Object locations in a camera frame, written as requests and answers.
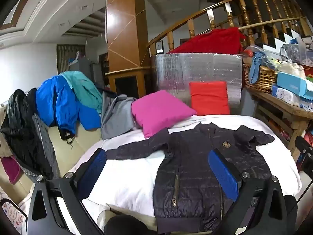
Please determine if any pink pillow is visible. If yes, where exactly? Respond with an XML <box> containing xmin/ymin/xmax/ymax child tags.
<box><xmin>131</xmin><ymin>90</ymin><xmax>197</xmax><ymax>139</ymax></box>

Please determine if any printed cushion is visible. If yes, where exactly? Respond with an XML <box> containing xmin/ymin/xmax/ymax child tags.
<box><xmin>0</xmin><ymin>193</ymin><xmax>28</xmax><ymax>235</ymax></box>

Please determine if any blue jacket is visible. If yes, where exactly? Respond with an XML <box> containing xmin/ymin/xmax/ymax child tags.
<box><xmin>36</xmin><ymin>75</ymin><xmax>101</xmax><ymax>141</ymax></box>

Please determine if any grey knit cloth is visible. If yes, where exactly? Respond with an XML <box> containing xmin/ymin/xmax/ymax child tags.
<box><xmin>32</xmin><ymin>114</ymin><xmax>59</xmax><ymax>182</ymax></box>

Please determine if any blue cloth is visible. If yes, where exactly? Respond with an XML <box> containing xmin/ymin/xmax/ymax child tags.
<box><xmin>248</xmin><ymin>51</ymin><xmax>266</xmax><ymax>85</ymax></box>

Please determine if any clear plastic container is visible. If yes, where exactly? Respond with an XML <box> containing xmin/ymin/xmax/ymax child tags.
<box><xmin>280</xmin><ymin>37</ymin><xmax>313</xmax><ymax>65</ymax></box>

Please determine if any grey garment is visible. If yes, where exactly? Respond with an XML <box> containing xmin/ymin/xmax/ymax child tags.
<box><xmin>100</xmin><ymin>92</ymin><xmax>142</xmax><ymax>140</ymax></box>

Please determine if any grey cabinet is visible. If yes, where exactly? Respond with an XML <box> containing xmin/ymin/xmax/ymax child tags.
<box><xmin>70</xmin><ymin>56</ymin><xmax>98</xmax><ymax>84</ymax></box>

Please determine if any magenta cloth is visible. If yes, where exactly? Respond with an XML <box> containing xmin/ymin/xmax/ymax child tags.
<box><xmin>0</xmin><ymin>157</ymin><xmax>23</xmax><ymax>185</ymax></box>

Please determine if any light blue box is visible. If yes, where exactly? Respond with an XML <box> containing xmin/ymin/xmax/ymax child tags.
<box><xmin>276</xmin><ymin>72</ymin><xmax>313</xmax><ymax>101</ymax></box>

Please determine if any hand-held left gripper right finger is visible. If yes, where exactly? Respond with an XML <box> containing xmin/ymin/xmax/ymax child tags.
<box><xmin>207</xmin><ymin>149</ymin><xmax>297</xmax><ymax>235</ymax></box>

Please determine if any white blanket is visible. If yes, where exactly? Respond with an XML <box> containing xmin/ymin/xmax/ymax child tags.
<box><xmin>66</xmin><ymin>114</ymin><xmax>302</xmax><ymax>235</ymax></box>

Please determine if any wooden side table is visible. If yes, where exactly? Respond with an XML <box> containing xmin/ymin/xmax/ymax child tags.
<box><xmin>245</xmin><ymin>84</ymin><xmax>313</xmax><ymax>163</ymax></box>

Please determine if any wooden pillar cabinet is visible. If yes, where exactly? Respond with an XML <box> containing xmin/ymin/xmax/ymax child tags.
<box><xmin>105</xmin><ymin>0</ymin><xmax>153</xmax><ymax>98</ymax></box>

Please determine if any striped curtain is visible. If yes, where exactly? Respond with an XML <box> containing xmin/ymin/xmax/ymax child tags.
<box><xmin>57</xmin><ymin>44</ymin><xmax>86</xmax><ymax>75</ymax></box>

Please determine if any wooden stair railing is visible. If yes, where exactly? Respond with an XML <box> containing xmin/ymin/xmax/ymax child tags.
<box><xmin>146</xmin><ymin>0</ymin><xmax>313</xmax><ymax>57</ymax></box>

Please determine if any wicker basket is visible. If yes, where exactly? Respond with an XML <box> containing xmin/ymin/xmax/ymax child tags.
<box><xmin>243</xmin><ymin>64</ymin><xmax>279</xmax><ymax>94</ymax></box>

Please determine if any white plastic bag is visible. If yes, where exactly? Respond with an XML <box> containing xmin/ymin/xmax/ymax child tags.
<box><xmin>277</xmin><ymin>59</ymin><xmax>306</xmax><ymax>79</ymax></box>

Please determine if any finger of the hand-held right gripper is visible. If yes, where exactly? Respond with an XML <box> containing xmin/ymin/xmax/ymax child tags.
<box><xmin>295</xmin><ymin>135</ymin><xmax>313</xmax><ymax>179</ymax></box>

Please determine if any black puffer jacket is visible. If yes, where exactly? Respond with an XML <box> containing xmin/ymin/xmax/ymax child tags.
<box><xmin>0</xmin><ymin>88</ymin><xmax>54</xmax><ymax>179</ymax></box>

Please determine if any black quilted jacket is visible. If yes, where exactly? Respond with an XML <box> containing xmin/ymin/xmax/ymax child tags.
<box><xmin>106</xmin><ymin>122</ymin><xmax>275</xmax><ymax>234</ymax></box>

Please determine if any silver foil board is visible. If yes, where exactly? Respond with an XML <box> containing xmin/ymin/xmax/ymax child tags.
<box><xmin>152</xmin><ymin>52</ymin><xmax>243</xmax><ymax>114</ymax></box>

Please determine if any beige sofa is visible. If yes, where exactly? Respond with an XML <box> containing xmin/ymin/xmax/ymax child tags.
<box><xmin>0</xmin><ymin>100</ymin><xmax>103</xmax><ymax>201</ymax></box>

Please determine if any teal jacket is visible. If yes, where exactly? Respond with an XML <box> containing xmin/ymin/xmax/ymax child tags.
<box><xmin>60</xmin><ymin>71</ymin><xmax>103</xmax><ymax>114</ymax></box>

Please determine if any red fleece blanket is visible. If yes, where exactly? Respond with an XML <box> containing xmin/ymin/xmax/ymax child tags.
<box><xmin>166</xmin><ymin>27</ymin><xmax>247</xmax><ymax>54</ymax></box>

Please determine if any white tissue pack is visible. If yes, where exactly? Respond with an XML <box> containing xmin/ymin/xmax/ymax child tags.
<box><xmin>271</xmin><ymin>84</ymin><xmax>309</xmax><ymax>107</ymax></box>

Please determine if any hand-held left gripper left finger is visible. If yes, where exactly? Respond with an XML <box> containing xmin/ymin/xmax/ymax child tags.
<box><xmin>27</xmin><ymin>148</ymin><xmax>108</xmax><ymax>235</ymax></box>

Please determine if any red pillow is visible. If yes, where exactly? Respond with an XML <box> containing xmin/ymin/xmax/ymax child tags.
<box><xmin>189</xmin><ymin>81</ymin><xmax>231</xmax><ymax>116</ymax></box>

